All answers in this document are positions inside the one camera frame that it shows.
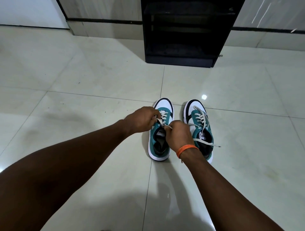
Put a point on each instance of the person's right hand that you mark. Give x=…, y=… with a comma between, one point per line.
x=178, y=135

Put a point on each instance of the person's left hand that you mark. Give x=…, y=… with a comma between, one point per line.
x=139, y=119

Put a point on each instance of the person's left thumb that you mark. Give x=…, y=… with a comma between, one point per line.
x=154, y=121

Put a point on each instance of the person's right fingers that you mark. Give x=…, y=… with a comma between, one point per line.
x=169, y=128

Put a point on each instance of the white shoelace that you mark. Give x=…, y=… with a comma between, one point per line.
x=160, y=122
x=202, y=119

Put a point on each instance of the person's left forearm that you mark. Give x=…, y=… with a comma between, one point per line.
x=59, y=171

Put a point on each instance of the person's right forearm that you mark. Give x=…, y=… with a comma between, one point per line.
x=228, y=190

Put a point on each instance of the teal white sneaker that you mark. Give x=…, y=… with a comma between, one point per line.
x=200, y=123
x=160, y=140

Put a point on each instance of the orange thread wristband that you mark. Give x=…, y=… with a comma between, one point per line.
x=185, y=149

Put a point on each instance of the black shoe rack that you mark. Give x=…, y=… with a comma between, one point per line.
x=188, y=31

